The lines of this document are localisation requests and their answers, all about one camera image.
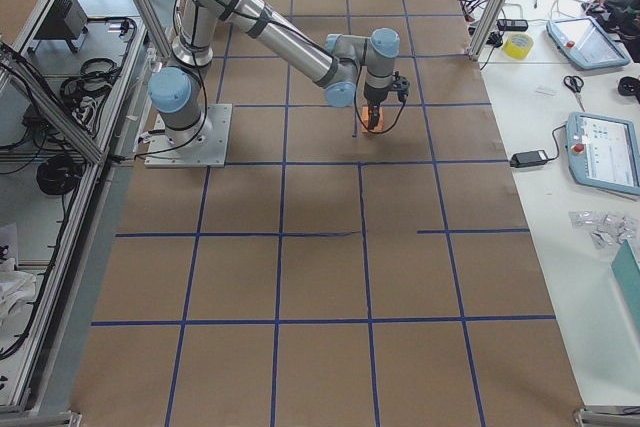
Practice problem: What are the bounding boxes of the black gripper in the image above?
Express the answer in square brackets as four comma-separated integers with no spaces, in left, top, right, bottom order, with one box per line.
[363,84,386,107]

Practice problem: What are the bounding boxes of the orange foam block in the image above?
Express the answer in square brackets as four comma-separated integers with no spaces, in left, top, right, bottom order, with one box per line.
[360,105,384,134]

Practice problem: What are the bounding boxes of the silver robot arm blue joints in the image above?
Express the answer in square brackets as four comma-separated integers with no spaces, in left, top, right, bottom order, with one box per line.
[148,0,400,131]

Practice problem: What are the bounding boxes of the yellow tape roll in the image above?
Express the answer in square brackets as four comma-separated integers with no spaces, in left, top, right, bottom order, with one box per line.
[503,32,534,60]

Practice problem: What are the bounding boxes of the black power adapter brick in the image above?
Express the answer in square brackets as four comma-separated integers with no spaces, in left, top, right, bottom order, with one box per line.
[509,150,549,168]

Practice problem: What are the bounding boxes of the blue teach pendant tablet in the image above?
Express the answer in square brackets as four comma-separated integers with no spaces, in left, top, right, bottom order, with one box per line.
[565,112,639,196]

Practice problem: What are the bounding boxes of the bag of small parts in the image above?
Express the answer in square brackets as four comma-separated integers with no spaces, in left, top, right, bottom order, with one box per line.
[568,211,639,249]

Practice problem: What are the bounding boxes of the teal box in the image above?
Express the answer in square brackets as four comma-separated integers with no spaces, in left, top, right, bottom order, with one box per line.
[610,240,639,336]

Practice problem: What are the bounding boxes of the wrist camera with black cable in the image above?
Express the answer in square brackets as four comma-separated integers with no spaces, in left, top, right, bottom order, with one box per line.
[391,71,410,104]

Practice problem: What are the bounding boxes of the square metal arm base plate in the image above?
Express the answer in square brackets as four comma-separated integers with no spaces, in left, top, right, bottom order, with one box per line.
[144,104,233,168]

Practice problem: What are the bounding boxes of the black handled scissors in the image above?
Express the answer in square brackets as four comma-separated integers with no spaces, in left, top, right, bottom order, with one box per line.
[563,75,585,112]

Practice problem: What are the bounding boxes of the aluminium frame cabinet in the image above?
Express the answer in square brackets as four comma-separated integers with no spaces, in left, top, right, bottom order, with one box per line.
[1,0,160,425]

